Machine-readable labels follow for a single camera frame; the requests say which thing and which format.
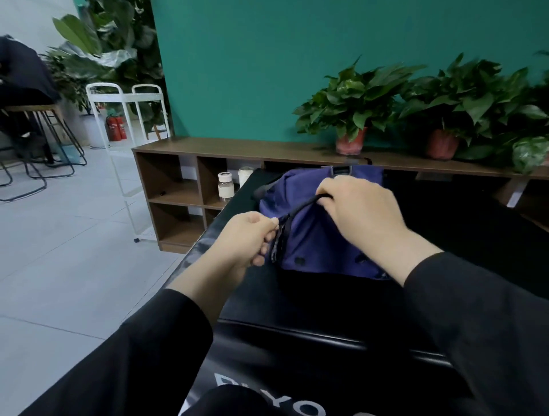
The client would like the person's left hand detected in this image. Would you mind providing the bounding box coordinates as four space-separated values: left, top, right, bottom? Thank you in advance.
208 211 281 279

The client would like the person's right hand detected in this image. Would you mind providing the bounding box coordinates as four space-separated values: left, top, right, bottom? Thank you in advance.
315 175 413 267

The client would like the navy blue bag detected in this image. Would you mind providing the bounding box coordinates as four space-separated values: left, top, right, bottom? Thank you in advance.
256 165 389 281

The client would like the person's left forearm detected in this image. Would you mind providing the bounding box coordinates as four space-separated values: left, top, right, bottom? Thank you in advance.
21 253 245 416

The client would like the person's right forearm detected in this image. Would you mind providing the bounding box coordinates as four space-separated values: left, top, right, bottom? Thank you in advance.
373 231 549 416

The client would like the small white-lidded jar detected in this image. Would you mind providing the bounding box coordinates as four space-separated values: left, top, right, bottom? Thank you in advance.
217 171 236 202

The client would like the wooden shelf cabinet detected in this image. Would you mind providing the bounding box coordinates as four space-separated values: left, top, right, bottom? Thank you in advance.
133 137 549 255

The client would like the green plant in red pot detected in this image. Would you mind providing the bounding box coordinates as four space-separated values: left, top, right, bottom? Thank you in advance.
293 58 423 157
396 53 542 162

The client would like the black leather bench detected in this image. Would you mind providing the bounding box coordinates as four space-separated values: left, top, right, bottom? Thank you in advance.
167 167 549 416

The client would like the red bottle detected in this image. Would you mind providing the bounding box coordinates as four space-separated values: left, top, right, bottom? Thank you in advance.
106 114 129 143

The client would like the green plant in white pot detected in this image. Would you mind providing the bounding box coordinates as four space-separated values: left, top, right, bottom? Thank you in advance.
510 51 549 175

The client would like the white wheeled cart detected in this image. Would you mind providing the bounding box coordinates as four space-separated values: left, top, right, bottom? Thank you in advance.
86 82 173 243

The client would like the teal bucket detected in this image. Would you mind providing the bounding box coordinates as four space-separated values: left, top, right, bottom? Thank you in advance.
51 144 84 166

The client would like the white metal rack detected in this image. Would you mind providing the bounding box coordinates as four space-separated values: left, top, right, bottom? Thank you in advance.
43 0 166 138

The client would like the wooden top black stool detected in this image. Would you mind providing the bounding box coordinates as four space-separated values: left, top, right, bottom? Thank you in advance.
0 103 89 204

